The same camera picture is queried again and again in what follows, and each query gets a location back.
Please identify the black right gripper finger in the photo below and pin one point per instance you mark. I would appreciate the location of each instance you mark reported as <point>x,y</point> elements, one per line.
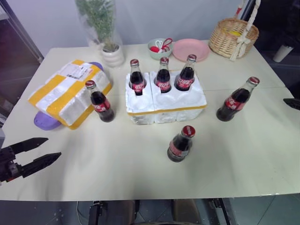
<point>293,102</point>

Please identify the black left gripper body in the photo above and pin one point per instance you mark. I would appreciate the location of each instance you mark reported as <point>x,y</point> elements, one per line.
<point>9,164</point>

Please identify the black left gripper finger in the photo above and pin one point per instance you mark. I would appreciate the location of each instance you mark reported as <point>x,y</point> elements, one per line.
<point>41,160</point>
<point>29,143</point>

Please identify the glass cola bottle red label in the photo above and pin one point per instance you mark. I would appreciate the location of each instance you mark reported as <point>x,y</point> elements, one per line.
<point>163,79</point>
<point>179,146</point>
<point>102,107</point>
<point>185,79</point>
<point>137,79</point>
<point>232,103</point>

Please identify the yellow white package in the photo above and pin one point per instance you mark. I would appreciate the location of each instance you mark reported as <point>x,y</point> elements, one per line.
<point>70,93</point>

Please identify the white foam bottle holder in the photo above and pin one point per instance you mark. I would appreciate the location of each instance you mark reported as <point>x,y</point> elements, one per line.
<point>168,104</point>

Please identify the purple plastic tray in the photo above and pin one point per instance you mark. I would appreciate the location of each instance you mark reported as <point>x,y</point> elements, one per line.
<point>44,122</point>

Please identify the white cup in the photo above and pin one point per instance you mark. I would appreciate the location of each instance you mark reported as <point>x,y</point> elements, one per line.
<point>282,53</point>

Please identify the woven wicker basket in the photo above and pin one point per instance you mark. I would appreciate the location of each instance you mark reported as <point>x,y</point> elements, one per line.
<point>225,44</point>

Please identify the yellow item in basket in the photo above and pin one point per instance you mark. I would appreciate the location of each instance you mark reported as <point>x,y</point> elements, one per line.
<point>233,32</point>

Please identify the pink round plate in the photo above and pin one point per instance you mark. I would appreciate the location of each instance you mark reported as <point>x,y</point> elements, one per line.
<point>191,49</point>

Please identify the white ribbed plant pot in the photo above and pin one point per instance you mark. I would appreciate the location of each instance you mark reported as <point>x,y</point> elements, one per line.
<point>113,57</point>

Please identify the red white scissors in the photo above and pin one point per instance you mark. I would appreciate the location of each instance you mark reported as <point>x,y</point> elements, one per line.
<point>167,44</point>

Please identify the green plant in clear sleeve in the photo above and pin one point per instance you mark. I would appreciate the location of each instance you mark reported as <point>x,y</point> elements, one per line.
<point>100,21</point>

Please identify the pale green bowl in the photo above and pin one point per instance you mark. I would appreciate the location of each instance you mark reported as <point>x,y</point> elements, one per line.
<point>155,55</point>

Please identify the small red ball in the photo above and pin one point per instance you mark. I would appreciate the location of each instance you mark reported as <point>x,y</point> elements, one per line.
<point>154,49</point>

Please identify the grey metal frame post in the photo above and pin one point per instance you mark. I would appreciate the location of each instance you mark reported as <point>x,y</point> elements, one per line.
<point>22,28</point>

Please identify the black metal table frame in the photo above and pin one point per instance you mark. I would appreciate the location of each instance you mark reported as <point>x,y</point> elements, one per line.
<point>221,212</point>

